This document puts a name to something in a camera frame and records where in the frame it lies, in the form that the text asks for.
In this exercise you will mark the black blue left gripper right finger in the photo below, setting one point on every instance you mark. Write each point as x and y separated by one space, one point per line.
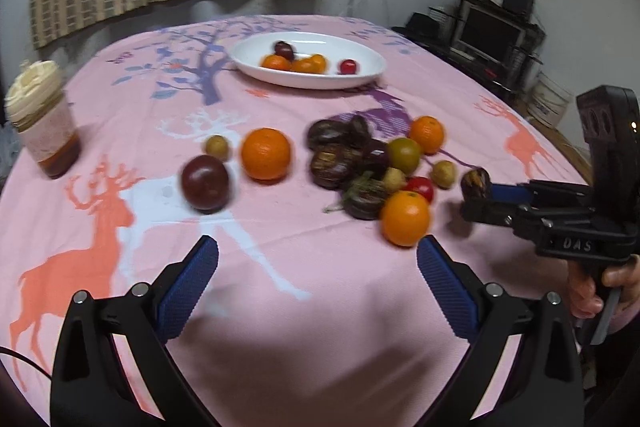
544 383

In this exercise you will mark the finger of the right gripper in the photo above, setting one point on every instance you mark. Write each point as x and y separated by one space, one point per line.
516 217
518 194

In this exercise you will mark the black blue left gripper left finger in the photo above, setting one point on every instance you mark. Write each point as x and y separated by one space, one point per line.
89 385

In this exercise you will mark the red cherry tomato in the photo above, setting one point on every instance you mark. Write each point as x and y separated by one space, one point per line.
423 186

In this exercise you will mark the green yellow tangerine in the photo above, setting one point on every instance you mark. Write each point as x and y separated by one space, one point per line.
404 154

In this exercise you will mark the dark mangosteen with stem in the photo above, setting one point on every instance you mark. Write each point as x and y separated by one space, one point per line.
362 199

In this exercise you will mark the dark mangosteen back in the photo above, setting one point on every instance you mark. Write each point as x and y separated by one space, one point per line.
326 131

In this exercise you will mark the dark red plum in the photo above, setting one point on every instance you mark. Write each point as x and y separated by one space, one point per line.
205 183

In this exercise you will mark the large orange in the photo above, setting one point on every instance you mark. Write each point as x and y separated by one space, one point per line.
266 155

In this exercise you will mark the small tan longan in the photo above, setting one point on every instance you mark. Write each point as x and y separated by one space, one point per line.
218 146

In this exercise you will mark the person's right hand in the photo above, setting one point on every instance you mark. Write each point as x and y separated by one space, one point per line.
584 300

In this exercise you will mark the white plastic bucket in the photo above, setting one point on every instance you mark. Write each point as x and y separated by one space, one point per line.
547 101

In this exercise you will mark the black television monitor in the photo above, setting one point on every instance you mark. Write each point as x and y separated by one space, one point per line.
483 33

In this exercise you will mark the black tv stand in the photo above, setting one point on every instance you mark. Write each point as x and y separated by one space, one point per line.
433 32

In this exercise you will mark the pink deer print tablecloth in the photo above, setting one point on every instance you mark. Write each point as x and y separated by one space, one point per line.
312 318

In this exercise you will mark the white oval plate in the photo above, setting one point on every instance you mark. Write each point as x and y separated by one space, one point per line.
307 61

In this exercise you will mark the cream lid drink tumbler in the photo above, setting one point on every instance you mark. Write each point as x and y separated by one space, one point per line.
37 106

